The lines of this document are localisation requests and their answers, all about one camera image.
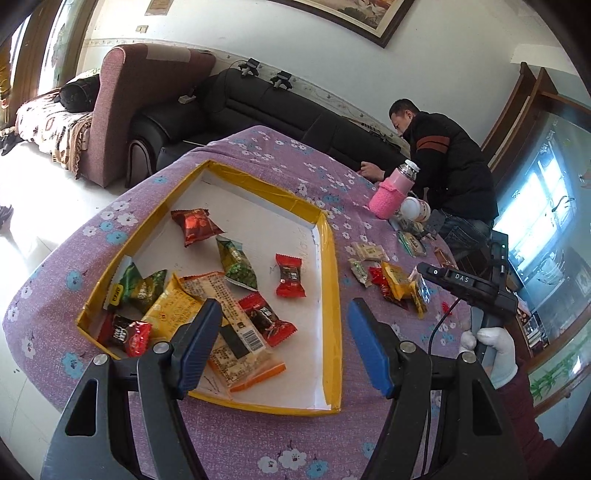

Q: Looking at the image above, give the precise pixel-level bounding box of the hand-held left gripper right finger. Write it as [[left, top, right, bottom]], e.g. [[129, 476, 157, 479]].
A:
[[347, 298, 517, 480]]

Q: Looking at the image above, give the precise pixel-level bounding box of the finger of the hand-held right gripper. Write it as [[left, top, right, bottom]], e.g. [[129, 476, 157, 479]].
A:
[[417, 262, 476, 294]]

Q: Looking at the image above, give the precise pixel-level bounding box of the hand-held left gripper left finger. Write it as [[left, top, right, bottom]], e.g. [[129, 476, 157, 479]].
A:
[[41, 298, 225, 480]]

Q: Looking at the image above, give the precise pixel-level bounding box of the yellow cracker packet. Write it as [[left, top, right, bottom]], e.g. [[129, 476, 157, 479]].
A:
[[141, 272, 204, 340]]

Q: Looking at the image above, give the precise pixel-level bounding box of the large clear cracker packet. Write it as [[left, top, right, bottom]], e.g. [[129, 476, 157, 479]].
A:
[[178, 271, 287, 393]]

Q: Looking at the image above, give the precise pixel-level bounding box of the dark red candy packet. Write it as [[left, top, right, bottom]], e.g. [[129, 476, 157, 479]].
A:
[[98, 314, 153, 358], [238, 292, 297, 348]]

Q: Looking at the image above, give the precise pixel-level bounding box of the dark green snack packet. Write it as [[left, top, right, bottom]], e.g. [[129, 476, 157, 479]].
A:
[[124, 269, 168, 315]]

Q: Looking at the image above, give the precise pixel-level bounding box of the green pea snack packet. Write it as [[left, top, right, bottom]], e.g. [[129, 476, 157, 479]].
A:
[[215, 235, 259, 292]]

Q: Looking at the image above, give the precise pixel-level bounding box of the green and white snack packet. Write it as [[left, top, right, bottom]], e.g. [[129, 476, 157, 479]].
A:
[[102, 262, 144, 311]]

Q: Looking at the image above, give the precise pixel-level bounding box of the small red candy packet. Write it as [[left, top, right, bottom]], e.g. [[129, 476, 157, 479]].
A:
[[275, 253, 308, 300]]

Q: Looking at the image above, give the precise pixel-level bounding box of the shiny red snack packet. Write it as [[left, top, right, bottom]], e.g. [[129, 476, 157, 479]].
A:
[[170, 209, 225, 248]]

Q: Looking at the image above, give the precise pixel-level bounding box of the yellow rimmed cardboard tray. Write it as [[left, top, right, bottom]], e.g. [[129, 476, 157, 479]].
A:
[[75, 160, 343, 417]]

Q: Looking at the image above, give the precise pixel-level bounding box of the person's right forearm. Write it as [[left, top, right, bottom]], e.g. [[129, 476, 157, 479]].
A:
[[496, 364, 561, 467]]

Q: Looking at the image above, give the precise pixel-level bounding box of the person's right hand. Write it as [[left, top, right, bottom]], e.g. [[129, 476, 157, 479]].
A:
[[459, 325, 519, 389]]

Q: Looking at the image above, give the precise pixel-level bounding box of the small yellow snack packet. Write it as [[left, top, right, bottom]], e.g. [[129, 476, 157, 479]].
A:
[[379, 261, 429, 319]]

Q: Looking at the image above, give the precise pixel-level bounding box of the round crackers packet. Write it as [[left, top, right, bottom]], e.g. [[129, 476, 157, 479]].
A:
[[398, 231, 428, 256]]

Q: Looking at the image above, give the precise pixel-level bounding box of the white jar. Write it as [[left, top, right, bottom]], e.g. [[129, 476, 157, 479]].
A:
[[399, 196, 432, 223]]

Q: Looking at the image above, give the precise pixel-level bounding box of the small green snack packet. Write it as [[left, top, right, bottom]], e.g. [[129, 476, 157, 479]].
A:
[[348, 258, 374, 288]]

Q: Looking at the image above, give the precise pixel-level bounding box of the pale cracker packet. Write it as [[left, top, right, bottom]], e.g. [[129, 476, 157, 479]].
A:
[[351, 242, 390, 263]]

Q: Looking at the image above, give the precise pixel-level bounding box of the wooden glass cabinet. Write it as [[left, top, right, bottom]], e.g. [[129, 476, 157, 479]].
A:
[[480, 62, 591, 416]]

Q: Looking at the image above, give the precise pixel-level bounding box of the pink thermos bottle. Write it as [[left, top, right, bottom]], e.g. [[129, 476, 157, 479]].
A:
[[368, 159, 421, 220]]

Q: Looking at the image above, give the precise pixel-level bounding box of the maroon sofa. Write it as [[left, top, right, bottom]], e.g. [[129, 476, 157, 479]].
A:
[[74, 44, 217, 189]]

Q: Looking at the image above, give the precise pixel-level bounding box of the black sofa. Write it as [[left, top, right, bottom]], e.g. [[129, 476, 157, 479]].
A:
[[126, 69, 411, 178]]

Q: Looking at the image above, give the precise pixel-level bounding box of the patterned blanket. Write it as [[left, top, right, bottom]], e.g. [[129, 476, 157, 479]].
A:
[[14, 90, 95, 174]]

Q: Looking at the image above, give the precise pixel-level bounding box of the black cushion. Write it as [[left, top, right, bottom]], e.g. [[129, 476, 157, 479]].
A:
[[60, 71, 101, 113]]

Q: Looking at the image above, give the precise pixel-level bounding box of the black cable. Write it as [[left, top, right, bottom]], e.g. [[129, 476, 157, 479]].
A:
[[421, 298, 462, 480]]

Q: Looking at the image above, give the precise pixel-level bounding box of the framed wall picture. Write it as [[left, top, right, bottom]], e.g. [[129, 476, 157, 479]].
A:
[[272, 0, 416, 49]]

